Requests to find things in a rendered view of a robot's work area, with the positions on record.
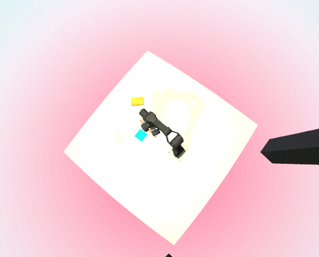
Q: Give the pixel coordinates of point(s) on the cream flat rectangular block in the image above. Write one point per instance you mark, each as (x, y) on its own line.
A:
(117, 138)

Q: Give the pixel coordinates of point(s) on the yellow block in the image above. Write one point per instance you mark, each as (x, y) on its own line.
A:
(137, 101)

